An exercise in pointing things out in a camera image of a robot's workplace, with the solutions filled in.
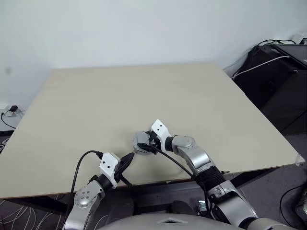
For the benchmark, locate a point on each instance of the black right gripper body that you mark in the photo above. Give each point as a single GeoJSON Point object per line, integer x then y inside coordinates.
{"type": "Point", "coordinates": [153, 140]}

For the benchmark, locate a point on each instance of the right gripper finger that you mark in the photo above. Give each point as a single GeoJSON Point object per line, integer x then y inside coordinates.
{"type": "Point", "coordinates": [146, 146]}

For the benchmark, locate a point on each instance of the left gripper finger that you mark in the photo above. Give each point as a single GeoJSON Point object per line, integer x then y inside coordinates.
{"type": "Point", "coordinates": [127, 158]}
{"type": "Point", "coordinates": [126, 165]}

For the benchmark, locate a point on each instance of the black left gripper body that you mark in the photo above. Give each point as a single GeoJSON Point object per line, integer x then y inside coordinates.
{"type": "Point", "coordinates": [118, 173]}

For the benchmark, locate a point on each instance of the round silver motor lid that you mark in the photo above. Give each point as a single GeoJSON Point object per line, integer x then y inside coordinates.
{"type": "Point", "coordinates": [140, 139]}

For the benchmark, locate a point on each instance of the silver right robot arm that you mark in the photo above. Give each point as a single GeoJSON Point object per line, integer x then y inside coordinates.
{"type": "Point", "coordinates": [199, 158]}

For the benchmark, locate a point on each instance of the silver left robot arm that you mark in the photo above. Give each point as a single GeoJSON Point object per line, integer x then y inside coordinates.
{"type": "Point", "coordinates": [84, 198]}

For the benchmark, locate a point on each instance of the grey robot torso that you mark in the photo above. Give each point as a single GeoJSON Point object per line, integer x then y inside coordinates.
{"type": "Point", "coordinates": [165, 221]}

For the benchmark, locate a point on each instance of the black plug adapter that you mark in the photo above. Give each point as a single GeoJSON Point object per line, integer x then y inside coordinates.
{"type": "Point", "coordinates": [13, 108]}

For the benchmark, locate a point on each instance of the large black case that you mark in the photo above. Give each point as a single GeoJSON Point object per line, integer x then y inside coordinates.
{"type": "Point", "coordinates": [273, 79]}

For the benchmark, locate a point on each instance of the clear table corner guard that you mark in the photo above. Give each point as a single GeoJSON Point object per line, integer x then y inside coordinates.
{"type": "Point", "coordinates": [300, 160]}

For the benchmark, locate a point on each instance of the white device on case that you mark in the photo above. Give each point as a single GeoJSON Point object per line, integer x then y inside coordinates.
{"type": "Point", "coordinates": [299, 37]}

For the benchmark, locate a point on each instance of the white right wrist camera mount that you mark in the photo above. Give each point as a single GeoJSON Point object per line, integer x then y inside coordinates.
{"type": "Point", "coordinates": [160, 130]}

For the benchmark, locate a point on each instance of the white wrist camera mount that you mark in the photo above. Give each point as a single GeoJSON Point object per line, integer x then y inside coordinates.
{"type": "Point", "coordinates": [109, 165]}
{"type": "Point", "coordinates": [160, 130]}

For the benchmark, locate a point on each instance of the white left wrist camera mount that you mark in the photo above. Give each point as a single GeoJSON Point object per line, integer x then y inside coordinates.
{"type": "Point", "coordinates": [109, 165]}

